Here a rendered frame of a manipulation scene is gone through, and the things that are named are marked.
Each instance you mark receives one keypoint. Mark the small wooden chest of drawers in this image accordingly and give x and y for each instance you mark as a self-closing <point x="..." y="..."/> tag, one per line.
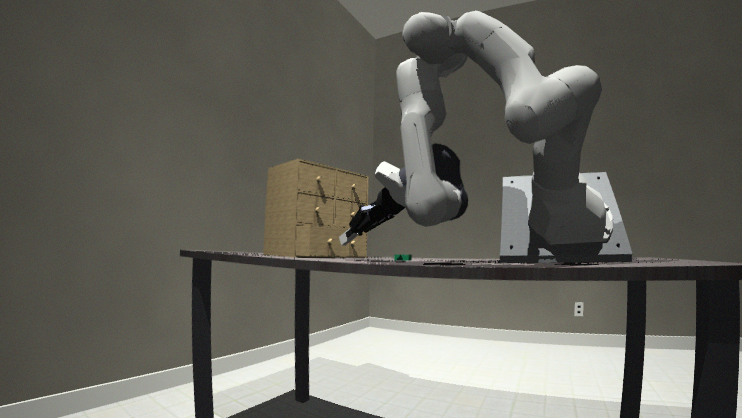
<point x="281" y="207"/>

